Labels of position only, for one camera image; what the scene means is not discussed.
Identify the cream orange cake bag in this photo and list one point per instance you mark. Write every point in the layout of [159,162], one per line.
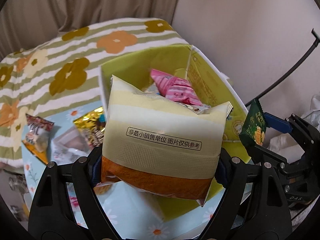
[160,146]

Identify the pink striped snack bag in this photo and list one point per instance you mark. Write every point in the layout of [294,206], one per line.
[174,88]

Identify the floral striped green quilt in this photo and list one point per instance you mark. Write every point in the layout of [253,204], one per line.
[63,73]

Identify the dark green snack packet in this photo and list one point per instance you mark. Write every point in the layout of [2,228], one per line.
[254,128]

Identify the gold chocolate pillow snack bag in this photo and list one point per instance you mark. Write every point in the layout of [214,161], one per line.
[91,126]

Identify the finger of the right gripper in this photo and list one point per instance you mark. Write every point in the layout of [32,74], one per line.
[274,122]
[259,154]

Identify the translucent white wrapped cake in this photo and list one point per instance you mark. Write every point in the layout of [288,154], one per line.
[69,146]

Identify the waffle in clear wrapper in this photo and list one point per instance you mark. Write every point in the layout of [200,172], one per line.
[102,188]

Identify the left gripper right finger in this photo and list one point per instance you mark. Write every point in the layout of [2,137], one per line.
[253,205]

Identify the beige curtain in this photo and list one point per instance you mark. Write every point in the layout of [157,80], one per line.
[26,24]

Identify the orange red chip bag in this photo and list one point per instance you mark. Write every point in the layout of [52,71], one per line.
[36,139]

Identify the light blue daisy tablecloth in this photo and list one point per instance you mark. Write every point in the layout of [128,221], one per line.
[128,212]

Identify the small pink snack packet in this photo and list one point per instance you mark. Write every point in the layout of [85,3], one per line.
[74,202]

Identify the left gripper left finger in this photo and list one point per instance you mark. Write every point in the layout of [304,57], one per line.
[51,215]

